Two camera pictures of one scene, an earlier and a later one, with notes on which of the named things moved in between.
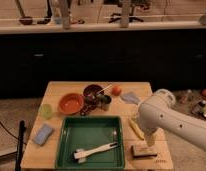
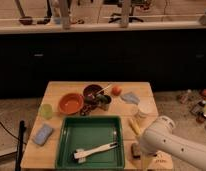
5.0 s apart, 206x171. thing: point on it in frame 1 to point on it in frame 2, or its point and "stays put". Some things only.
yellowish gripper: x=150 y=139 to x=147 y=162
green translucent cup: x=47 y=111 stays put
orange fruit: x=116 y=90 stays put
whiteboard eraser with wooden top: x=142 y=151 stays put
